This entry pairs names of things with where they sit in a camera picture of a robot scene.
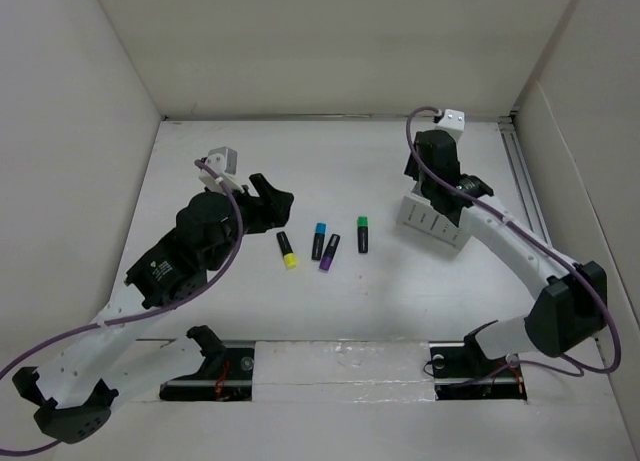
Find white desk organizer box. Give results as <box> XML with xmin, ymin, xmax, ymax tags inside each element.
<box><xmin>395</xmin><ymin>182</ymin><xmax>471</xmax><ymax>260</ymax></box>

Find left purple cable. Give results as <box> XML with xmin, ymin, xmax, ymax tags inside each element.
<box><xmin>0</xmin><ymin>160</ymin><xmax>246</xmax><ymax>456</ymax></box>

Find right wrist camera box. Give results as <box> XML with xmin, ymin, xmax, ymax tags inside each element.
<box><xmin>434</xmin><ymin>109</ymin><xmax>465</xmax><ymax>143</ymax></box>

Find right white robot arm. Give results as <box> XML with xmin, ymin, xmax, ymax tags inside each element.
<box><xmin>405</xmin><ymin>129</ymin><xmax>617</xmax><ymax>375</ymax></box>

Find blue cap highlighter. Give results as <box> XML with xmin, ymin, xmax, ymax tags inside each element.
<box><xmin>311</xmin><ymin>222</ymin><xmax>327</xmax><ymax>261</ymax></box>

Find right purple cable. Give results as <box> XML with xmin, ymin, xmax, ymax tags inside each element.
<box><xmin>405</xmin><ymin>105</ymin><xmax>624</xmax><ymax>377</ymax></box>

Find purple cable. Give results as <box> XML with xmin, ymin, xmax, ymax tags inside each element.
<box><xmin>405</xmin><ymin>105</ymin><xmax>624</xmax><ymax>377</ymax></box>
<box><xmin>0</xmin><ymin>160</ymin><xmax>246</xmax><ymax>456</ymax></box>

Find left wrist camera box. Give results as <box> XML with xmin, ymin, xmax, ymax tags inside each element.
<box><xmin>199</xmin><ymin>147</ymin><xmax>242</xmax><ymax>193</ymax></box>

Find yellow cap highlighter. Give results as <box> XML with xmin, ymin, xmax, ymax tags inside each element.
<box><xmin>276</xmin><ymin>231</ymin><xmax>297</xmax><ymax>269</ymax></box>

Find aluminium rail with mounts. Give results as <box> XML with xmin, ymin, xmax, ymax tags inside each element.
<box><xmin>159</xmin><ymin>341</ymin><xmax>527</xmax><ymax>404</ymax></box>

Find green cap highlighter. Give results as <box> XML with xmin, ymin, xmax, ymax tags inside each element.
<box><xmin>357</xmin><ymin>216</ymin><xmax>369</xmax><ymax>254</ymax></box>

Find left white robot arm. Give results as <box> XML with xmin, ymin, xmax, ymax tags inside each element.
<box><xmin>12</xmin><ymin>173</ymin><xmax>294</xmax><ymax>444</ymax></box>

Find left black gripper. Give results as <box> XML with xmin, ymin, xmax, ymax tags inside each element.
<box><xmin>207</xmin><ymin>174</ymin><xmax>292</xmax><ymax>271</ymax></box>

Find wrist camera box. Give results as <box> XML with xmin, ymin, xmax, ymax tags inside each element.
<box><xmin>199</xmin><ymin>147</ymin><xmax>242</xmax><ymax>193</ymax></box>
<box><xmin>434</xmin><ymin>109</ymin><xmax>465</xmax><ymax>143</ymax></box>

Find purple cap highlighter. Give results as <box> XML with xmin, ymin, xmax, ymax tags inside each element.
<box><xmin>319</xmin><ymin>234</ymin><xmax>341</xmax><ymax>272</ymax></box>

